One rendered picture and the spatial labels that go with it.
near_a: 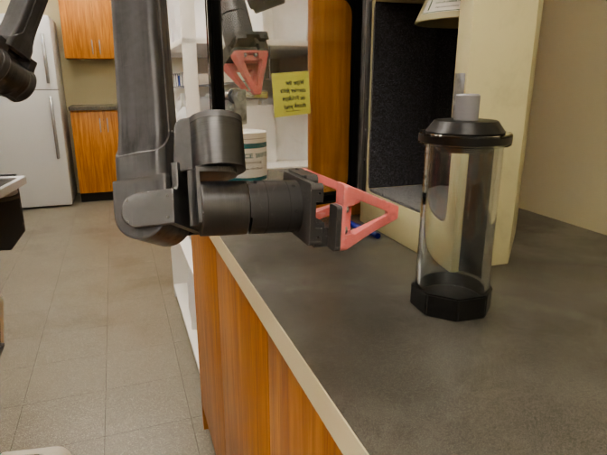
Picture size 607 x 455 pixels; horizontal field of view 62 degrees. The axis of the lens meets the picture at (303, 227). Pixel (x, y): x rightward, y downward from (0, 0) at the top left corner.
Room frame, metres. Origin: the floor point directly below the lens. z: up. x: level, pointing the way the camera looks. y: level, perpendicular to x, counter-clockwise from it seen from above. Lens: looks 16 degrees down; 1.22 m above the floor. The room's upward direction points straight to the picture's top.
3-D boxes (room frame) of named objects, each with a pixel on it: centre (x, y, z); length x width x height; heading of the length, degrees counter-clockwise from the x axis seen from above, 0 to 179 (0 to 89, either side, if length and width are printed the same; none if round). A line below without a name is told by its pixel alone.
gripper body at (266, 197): (0.54, 0.03, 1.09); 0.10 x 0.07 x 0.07; 18
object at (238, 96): (0.88, 0.11, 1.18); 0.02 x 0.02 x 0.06; 31
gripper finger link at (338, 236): (0.52, -0.05, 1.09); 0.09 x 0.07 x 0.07; 108
